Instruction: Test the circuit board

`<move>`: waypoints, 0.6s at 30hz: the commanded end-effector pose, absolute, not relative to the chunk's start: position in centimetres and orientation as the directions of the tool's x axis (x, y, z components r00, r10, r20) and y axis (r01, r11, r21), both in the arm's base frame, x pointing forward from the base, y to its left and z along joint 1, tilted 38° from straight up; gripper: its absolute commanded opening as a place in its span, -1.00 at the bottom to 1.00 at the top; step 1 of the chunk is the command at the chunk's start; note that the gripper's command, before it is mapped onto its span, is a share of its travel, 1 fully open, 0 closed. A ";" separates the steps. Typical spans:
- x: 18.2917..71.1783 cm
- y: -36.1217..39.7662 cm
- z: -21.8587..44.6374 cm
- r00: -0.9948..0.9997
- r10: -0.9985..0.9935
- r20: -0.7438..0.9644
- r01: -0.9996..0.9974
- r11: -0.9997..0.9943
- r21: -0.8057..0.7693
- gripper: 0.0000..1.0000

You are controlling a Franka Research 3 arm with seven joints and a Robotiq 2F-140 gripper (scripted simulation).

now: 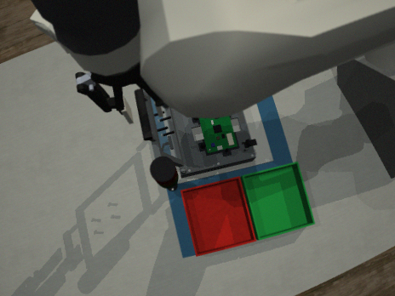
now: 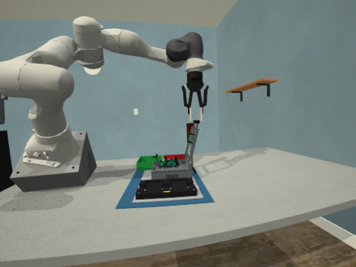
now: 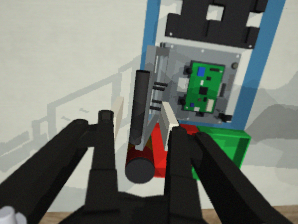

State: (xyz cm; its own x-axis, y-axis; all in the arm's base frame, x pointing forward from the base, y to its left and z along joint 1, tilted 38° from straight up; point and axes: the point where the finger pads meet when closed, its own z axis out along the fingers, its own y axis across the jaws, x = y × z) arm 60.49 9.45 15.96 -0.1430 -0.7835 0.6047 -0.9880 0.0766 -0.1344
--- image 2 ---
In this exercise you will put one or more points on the red open-top bin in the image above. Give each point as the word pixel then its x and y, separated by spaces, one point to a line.
pixel 178 156

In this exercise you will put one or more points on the green open-top bin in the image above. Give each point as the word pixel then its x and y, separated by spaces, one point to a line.
pixel 146 162

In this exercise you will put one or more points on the green circuit board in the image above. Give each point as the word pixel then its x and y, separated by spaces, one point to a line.
pixel 168 162

